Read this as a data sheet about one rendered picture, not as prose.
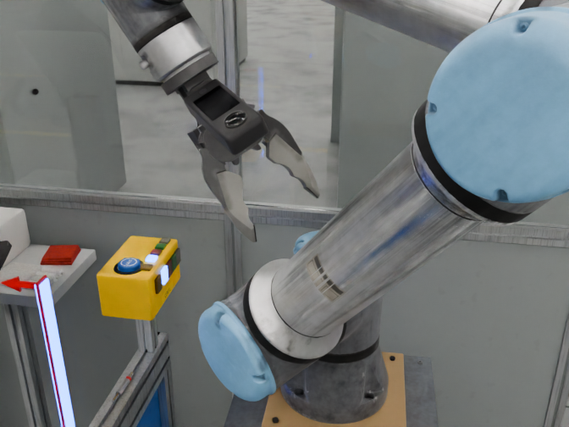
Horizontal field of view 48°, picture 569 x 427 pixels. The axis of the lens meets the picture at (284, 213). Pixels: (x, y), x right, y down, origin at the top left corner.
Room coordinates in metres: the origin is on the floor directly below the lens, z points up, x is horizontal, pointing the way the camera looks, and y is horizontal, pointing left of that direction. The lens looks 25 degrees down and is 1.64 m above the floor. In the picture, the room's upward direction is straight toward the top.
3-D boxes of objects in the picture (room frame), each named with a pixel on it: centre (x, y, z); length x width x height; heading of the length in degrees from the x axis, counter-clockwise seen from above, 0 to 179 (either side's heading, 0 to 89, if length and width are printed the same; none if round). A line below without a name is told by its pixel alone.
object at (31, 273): (1.32, 0.61, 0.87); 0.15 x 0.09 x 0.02; 77
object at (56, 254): (1.43, 0.57, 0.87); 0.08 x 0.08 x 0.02; 0
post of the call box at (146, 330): (1.05, 0.27, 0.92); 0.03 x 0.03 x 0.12; 80
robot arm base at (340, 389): (0.71, -0.07, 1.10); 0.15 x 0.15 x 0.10
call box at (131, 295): (1.05, 0.27, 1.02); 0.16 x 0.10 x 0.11; 170
